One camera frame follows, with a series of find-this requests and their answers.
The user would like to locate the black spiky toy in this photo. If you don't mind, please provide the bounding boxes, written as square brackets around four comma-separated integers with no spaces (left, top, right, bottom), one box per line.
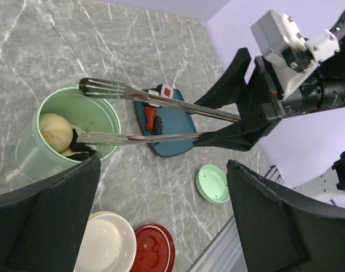
[151,115,164,135]

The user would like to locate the steel serving tongs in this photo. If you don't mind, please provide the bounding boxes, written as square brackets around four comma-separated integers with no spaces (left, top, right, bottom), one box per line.
[76,78,240,146]

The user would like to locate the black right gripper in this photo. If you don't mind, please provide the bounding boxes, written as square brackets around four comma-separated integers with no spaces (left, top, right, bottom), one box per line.
[193,48,345,152]

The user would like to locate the beige bun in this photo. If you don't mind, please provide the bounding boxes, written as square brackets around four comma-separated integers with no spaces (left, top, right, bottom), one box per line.
[39,113,73,153]
[61,148,75,157]

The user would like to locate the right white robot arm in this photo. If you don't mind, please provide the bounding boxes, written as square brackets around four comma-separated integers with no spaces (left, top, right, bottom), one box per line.
[207,0,345,208]

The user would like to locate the red round lid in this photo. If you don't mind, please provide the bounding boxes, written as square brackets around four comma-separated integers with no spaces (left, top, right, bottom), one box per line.
[130,223,176,272]

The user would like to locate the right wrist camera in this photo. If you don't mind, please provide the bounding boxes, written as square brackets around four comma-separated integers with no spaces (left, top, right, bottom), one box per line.
[251,10,340,100]

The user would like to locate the green cylindrical lunch container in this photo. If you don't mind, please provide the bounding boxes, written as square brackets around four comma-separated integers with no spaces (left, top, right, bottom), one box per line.
[15,87,121,181]

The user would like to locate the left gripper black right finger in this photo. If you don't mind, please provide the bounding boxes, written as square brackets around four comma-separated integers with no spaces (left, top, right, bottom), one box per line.
[227,160,345,271]

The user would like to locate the green sushi roll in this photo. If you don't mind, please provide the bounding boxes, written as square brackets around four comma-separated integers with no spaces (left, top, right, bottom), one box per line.
[70,126,98,162]

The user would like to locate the aluminium rail frame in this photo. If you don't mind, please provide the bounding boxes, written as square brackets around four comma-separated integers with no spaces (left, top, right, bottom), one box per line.
[186,164,283,272]

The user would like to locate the teal square plate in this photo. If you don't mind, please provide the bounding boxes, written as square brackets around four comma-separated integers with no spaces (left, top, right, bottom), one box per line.
[135,101,197,158]

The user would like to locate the beige bun front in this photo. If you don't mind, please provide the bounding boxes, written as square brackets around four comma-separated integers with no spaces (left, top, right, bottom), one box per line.
[61,148,75,157]

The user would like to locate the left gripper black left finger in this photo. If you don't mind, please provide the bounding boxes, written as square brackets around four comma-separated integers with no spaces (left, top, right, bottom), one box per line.
[0,156,101,271]

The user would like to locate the red centre sushi roll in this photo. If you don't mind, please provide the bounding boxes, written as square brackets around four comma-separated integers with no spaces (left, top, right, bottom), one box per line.
[156,83,174,99]

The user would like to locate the white sushi roll left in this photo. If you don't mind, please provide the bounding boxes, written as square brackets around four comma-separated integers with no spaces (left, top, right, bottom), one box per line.
[143,89,160,108]

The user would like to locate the green round lid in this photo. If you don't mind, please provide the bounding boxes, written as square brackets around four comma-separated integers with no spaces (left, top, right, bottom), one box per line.
[195,164,230,204]

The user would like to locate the cream inner bowl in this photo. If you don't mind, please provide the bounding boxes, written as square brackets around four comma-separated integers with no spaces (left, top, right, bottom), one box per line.
[74,211,137,271]

